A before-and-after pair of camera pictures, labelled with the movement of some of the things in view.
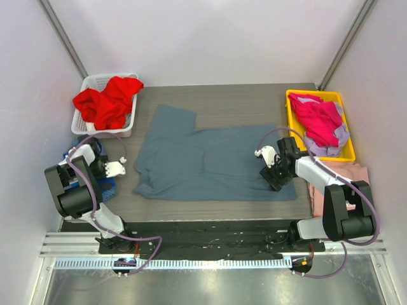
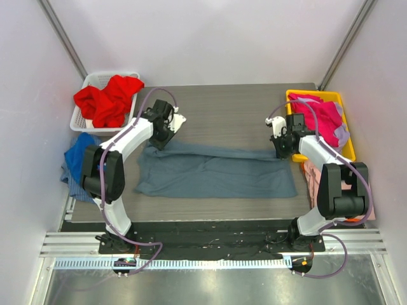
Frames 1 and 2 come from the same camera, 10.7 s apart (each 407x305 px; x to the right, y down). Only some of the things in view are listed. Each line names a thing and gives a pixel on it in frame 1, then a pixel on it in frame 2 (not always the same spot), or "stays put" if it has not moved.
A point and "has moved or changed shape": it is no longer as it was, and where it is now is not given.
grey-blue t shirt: [181, 161] has moved or changed shape
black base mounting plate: [254, 239] stays put
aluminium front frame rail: [86, 243] stays put
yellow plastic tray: [348, 154] stays put
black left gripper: [103, 185] → [166, 140]
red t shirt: [108, 108] stays put
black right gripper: [271, 177] → [279, 148]
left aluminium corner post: [63, 37] stays put
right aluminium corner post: [346, 44] stays put
